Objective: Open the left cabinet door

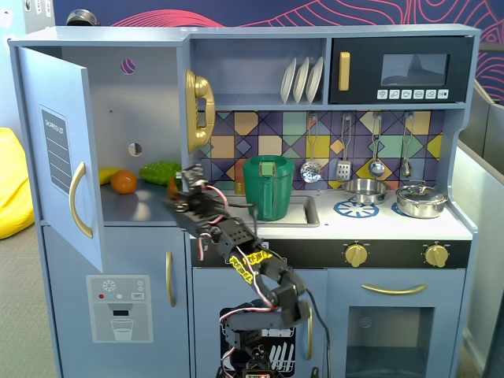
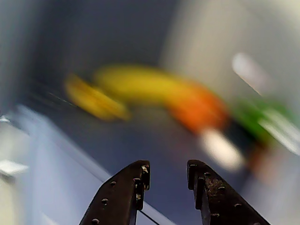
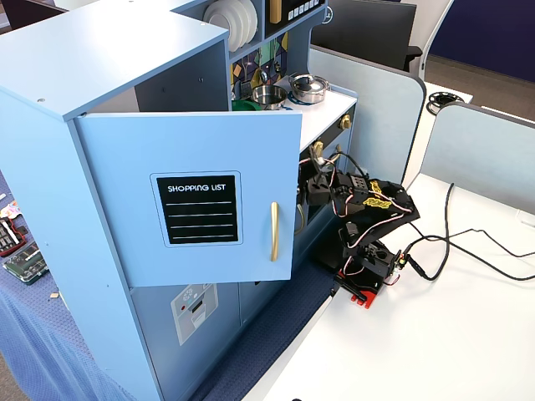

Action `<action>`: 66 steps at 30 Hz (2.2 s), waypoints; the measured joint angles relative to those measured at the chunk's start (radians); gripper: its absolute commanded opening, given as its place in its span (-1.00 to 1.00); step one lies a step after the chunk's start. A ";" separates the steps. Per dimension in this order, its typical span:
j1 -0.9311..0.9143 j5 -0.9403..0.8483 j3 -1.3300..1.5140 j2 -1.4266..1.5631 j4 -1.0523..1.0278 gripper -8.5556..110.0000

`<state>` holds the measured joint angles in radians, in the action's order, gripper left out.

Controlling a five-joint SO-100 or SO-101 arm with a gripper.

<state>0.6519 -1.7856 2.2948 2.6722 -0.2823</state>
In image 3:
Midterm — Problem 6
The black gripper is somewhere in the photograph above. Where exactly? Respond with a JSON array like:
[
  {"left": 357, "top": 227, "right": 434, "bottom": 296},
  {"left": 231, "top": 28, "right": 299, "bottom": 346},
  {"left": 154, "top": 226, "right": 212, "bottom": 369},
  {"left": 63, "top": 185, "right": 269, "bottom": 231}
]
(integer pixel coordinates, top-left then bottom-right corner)
[{"left": 298, "top": 157, "right": 356, "bottom": 206}]

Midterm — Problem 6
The blue shopping list cabinet door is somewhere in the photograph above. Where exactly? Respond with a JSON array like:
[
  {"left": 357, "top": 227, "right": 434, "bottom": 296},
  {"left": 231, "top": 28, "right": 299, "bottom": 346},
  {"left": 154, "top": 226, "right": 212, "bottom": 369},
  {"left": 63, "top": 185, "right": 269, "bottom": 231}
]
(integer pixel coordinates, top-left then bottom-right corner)
[{"left": 74, "top": 110, "right": 303, "bottom": 288}]

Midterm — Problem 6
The red robot base clamp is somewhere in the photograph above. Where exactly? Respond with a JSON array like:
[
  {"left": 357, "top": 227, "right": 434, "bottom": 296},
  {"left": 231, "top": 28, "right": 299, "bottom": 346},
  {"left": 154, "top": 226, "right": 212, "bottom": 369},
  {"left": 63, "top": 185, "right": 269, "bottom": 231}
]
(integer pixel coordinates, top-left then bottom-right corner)
[{"left": 334, "top": 269, "right": 380, "bottom": 310}]

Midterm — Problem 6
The open steel pot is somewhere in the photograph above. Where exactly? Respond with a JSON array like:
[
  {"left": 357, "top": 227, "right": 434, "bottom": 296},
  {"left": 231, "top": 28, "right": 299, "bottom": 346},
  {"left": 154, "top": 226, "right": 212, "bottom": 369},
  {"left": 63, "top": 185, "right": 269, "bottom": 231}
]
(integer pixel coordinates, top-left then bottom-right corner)
[{"left": 251, "top": 84, "right": 289, "bottom": 111}]

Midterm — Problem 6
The blue toy kitchen cabinet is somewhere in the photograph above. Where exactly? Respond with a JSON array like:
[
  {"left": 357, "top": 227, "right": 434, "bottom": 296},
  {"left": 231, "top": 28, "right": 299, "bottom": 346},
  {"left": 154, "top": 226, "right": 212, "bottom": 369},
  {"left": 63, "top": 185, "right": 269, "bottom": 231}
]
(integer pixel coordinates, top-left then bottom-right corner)
[{"left": 0, "top": 0, "right": 359, "bottom": 401}]

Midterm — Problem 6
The blue ice dispenser fridge door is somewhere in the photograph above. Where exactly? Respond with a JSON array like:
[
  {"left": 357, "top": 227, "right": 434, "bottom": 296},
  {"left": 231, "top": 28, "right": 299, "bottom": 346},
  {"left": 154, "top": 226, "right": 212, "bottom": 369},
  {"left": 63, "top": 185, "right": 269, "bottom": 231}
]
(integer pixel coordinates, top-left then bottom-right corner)
[{"left": 129, "top": 282, "right": 242, "bottom": 400}]

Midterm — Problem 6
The light blue desk partition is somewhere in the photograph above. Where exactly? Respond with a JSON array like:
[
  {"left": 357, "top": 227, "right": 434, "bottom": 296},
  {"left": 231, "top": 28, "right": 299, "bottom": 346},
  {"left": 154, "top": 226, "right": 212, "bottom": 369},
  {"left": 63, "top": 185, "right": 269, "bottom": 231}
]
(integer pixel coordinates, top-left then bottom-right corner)
[
  {"left": 308, "top": 44, "right": 427, "bottom": 192},
  {"left": 417, "top": 101, "right": 535, "bottom": 222}
]

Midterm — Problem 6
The steel pot with lid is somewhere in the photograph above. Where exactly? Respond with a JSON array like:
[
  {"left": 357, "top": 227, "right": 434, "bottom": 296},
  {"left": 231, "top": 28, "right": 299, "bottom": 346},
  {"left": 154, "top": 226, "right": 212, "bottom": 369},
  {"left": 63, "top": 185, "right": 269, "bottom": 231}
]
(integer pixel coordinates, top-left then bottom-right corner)
[{"left": 288, "top": 74, "right": 332, "bottom": 104}]

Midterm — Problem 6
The black toy microwave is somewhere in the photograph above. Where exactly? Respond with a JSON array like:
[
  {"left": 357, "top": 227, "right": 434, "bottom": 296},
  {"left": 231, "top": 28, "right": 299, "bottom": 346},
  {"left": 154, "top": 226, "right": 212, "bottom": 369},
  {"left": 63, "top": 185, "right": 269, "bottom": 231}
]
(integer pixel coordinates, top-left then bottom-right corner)
[{"left": 264, "top": 0, "right": 327, "bottom": 38}]

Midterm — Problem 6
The black computer monitor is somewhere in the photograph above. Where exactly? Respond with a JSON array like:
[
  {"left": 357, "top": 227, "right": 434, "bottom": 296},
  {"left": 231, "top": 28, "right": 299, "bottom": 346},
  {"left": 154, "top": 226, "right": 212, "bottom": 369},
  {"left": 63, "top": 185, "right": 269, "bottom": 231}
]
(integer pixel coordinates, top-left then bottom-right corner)
[{"left": 311, "top": 0, "right": 424, "bottom": 73}]

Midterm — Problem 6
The white plate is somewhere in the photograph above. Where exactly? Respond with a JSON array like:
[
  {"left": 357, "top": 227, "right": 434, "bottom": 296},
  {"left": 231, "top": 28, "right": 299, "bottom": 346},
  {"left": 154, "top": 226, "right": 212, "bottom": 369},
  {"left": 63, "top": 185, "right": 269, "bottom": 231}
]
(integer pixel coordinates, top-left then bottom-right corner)
[
  {"left": 221, "top": 0, "right": 252, "bottom": 51},
  {"left": 202, "top": 2, "right": 236, "bottom": 48},
  {"left": 236, "top": 0, "right": 259, "bottom": 43}
]

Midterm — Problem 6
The clear screwdriver bit case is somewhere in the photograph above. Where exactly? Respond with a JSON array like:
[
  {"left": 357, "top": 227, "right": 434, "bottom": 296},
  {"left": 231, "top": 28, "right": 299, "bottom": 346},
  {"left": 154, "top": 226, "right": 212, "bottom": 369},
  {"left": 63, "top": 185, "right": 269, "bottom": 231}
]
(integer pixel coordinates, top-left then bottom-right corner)
[{"left": 3, "top": 243, "right": 48, "bottom": 287}]

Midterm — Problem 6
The colourful small item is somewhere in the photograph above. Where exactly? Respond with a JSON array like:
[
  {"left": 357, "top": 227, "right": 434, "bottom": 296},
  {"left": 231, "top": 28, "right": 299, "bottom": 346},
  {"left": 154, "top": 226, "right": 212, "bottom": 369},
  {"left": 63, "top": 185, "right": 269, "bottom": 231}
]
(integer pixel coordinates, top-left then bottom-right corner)
[{"left": 0, "top": 199, "right": 23, "bottom": 221}]

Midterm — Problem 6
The red black tool case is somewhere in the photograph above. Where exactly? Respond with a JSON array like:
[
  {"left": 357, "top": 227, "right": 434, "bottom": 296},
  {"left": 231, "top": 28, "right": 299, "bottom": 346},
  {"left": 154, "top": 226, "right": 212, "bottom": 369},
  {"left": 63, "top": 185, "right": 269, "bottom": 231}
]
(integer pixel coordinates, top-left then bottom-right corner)
[{"left": 0, "top": 216, "right": 29, "bottom": 258}]

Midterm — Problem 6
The dark brown desk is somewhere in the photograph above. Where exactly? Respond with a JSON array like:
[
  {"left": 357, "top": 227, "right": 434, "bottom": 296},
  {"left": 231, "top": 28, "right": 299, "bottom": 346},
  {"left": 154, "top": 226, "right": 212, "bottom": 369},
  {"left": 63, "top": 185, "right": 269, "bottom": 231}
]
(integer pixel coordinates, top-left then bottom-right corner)
[{"left": 0, "top": 0, "right": 70, "bottom": 33}]

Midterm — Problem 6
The blue textured cloth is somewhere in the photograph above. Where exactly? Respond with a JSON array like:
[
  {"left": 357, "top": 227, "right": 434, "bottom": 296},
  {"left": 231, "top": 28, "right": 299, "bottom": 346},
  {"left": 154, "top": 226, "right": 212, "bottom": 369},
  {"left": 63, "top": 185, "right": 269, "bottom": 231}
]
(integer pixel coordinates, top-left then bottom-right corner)
[{"left": 0, "top": 169, "right": 338, "bottom": 401}]

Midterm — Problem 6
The coiled black cable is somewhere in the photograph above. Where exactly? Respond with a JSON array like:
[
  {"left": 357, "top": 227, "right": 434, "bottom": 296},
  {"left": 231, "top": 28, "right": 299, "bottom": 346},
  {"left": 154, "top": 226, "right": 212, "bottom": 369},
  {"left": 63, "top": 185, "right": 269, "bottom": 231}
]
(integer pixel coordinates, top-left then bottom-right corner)
[{"left": 425, "top": 91, "right": 466, "bottom": 114}]

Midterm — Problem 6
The white curved frame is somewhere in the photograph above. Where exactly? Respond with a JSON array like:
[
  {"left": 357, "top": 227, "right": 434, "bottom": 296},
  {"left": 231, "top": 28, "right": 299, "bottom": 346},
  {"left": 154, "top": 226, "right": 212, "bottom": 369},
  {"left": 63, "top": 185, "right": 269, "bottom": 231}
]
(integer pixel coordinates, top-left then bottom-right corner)
[{"left": 420, "top": 0, "right": 456, "bottom": 80}]

